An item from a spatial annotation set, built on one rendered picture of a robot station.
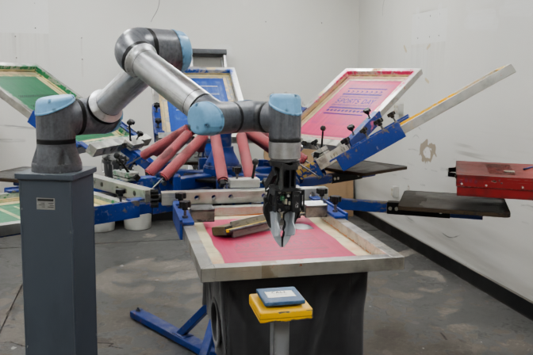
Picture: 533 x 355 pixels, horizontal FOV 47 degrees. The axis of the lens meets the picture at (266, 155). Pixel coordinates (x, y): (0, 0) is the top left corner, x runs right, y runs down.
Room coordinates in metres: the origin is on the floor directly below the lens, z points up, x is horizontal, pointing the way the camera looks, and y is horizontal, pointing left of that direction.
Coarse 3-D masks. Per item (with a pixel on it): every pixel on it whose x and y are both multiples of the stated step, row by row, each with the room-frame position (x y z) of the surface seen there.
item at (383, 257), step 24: (192, 240) 1.86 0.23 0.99; (360, 240) 1.93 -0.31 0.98; (216, 264) 1.62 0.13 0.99; (240, 264) 1.62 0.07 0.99; (264, 264) 1.62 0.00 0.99; (288, 264) 1.63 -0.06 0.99; (312, 264) 1.64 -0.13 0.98; (336, 264) 1.66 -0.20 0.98; (360, 264) 1.68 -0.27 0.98; (384, 264) 1.69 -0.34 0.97
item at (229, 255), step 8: (208, 224) 2.21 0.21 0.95; (216, 224) 2.21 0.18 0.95; (208, 232) 2.09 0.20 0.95; (256, 232) 2.10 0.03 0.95; (264, 232) 2.10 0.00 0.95; (216, 240) 1.99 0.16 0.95; (224, 240) 1.99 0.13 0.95; (216, 248) 1.89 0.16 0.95; (224, 248) 1.89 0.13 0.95; (232, 248) 1.90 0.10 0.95; (224, 256) 1.81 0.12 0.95; (232, 256) 1.81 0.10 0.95
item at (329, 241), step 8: (304, 216) 2.35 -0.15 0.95; (312, 224) 2.23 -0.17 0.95; (296, 232) 2.11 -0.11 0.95; (304, 232) 2.11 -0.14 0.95; (312, 232) 2.11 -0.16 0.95; (320, 232) 2.11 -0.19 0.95; (320, 240) 2.00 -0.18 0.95; (328, 240) 2.01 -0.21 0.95; (336, 240) 2.01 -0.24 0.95; (336, 248) 1.91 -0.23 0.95; (344, 248) 1.91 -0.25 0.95; (296, 256) 1.82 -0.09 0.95; (304, 256) 1.82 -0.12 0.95; (312, 256) 1.82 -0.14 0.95; (320, 256) 1.82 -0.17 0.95; (328, 256) 1.82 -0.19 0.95; (336, 256) 1.82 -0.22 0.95; (344, 256) 1.82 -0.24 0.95
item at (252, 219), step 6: (252, 216) 2.10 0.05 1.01; (258, 216) 2.12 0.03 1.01; (234, 222) 2.03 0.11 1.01; (240, 222) 2.05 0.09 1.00; (246, 222) 2.07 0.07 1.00; (252, 222) 2.09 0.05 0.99; (282, 222) 2.20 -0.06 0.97; (252, 228) 2.09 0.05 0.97; (258, 228) 2.11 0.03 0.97; (264, 228) 2.13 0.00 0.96; (234, 234) 2.02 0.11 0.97; (240, 234) 2.04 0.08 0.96; (246, 234) 2.06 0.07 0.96
